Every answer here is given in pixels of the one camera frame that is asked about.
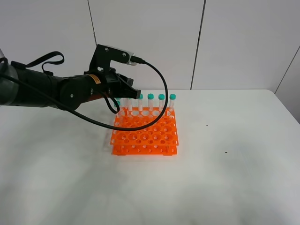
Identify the orange test tube rack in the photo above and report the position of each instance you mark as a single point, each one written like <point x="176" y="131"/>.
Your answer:
<point x="158" y="139"/>

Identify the clear test tube teal cap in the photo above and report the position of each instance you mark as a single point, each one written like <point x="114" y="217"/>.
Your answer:
<point x="129" y="110"/>

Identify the second row tube teal cap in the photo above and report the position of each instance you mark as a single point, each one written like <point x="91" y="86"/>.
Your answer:
<point x="117" y="110"/>

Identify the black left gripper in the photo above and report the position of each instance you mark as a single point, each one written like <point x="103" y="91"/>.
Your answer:
<point x="98" y="84"/>

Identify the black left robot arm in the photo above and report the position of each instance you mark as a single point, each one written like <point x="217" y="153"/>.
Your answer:
<point x="22" y="86"/>

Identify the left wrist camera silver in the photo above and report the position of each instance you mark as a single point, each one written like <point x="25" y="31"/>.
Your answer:
<point x="103" y="55"/>

